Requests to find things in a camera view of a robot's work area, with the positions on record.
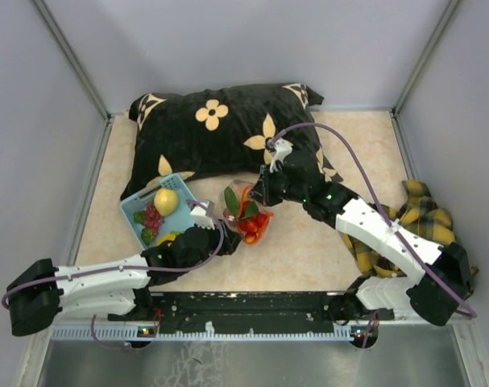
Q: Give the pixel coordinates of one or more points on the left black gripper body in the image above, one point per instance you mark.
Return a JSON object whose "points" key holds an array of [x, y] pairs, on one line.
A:
{"points": [[214, 240]]}

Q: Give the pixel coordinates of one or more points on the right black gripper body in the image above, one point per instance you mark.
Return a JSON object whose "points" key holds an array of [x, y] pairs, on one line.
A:
{"points": [[296, 193]]}

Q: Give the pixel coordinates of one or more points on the clear zip top bag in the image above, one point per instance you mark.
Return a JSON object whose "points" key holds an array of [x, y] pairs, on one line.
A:
{"points": [[246, 211]]}

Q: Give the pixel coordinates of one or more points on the red strawberry bunch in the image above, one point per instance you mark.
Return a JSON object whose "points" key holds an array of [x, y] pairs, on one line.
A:
{"points": [[248, 217]]}

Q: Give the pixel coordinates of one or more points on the black flower pattern pillow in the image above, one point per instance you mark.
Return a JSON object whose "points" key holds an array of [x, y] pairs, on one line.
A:
{"points": [[220, 131]]}

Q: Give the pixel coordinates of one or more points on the orange peach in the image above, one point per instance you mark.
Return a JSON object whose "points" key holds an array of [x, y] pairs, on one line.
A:
{"points": [[244, 196]]}

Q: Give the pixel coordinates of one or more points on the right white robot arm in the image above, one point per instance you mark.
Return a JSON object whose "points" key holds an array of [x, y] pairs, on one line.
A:
{"points": [[439, 276]]}

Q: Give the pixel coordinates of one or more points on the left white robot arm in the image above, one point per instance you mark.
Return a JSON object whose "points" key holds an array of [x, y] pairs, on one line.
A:
{"points": [[120, 291]]}

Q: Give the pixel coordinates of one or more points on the yellow star fruit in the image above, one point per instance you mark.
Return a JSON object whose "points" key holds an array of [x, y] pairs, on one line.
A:
{"points": [[168, 238]]}

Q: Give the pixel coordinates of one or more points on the light blue plastic basket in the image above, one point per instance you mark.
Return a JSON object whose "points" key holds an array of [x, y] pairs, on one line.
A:
{"points": [[134, 206]]}

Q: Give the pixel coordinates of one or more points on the purple grape bunch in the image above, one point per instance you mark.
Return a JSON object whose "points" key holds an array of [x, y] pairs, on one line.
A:
{"points": [[152, 218]]}

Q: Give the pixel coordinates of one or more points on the small green artichoke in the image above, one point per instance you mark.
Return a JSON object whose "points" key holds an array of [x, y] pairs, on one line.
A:
{"points": [[148, 236]]}

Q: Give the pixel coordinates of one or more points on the yellow black plaid cloth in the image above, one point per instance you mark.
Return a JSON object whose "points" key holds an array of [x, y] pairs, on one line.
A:
{"points": [[420, 214]]}

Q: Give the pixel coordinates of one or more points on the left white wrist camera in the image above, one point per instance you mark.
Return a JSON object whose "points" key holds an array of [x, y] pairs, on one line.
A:
{"points": [[200, 216]]}

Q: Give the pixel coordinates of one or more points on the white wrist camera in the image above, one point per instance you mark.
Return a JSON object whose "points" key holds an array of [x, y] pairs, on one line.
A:
{"points": [[279, 149], [200, 216]]}

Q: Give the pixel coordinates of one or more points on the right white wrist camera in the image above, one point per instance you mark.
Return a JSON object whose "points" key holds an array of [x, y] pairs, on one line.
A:
{"points": [[279, 149]]}

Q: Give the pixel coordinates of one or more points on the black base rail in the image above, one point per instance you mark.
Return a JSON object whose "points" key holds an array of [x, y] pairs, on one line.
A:
{"points": [[238, 317]]}

